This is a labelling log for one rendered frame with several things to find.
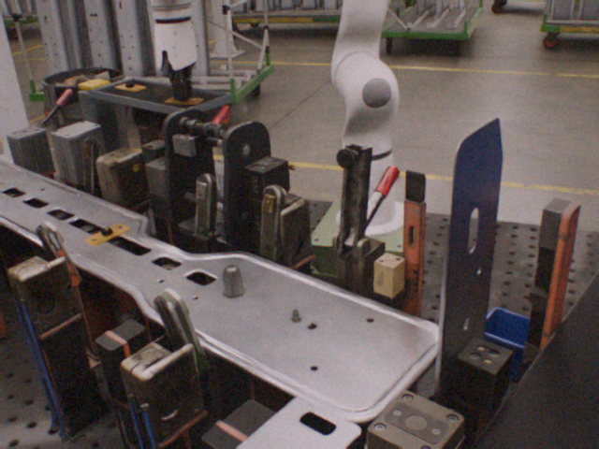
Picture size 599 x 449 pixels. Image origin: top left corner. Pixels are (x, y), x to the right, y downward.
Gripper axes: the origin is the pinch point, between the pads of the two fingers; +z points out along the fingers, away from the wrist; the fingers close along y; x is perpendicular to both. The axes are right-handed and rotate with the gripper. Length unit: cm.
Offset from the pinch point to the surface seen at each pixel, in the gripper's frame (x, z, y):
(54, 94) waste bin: -186, 52, -155
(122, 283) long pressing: 14, 19, 48
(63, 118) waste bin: -186, 66, -158
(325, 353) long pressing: 52, 19, 55
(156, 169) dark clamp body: 3.3, 11.4, 18.6
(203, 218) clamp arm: 18.3, 16.3, 27.3
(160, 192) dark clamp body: 3.3, 16.4, 18.6
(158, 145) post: -0.4, 9.0, 11.6
